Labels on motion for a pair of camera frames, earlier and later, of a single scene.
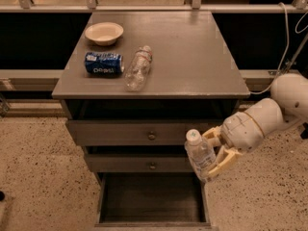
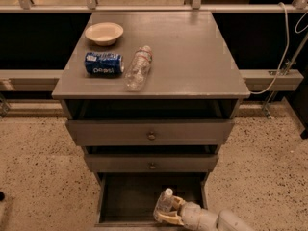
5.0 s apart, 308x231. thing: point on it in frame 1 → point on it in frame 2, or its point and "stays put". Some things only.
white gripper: [241, 131] → [190, 213]
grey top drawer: [132, 133] stays put
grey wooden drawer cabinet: [134, 86] stays put
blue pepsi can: [104, 63] stays put
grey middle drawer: [141, 163] stays put
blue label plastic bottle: [199, 153] → [164, 204]
